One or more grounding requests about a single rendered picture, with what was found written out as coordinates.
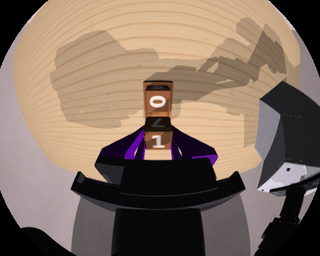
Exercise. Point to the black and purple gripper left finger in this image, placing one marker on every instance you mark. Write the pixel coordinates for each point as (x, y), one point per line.
(126, 146)

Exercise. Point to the brown number cube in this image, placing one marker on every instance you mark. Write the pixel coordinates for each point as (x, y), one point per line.
(157, 98)
(158, 133)

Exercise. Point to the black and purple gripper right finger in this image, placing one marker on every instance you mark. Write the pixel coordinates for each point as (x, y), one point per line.
(190, 147)

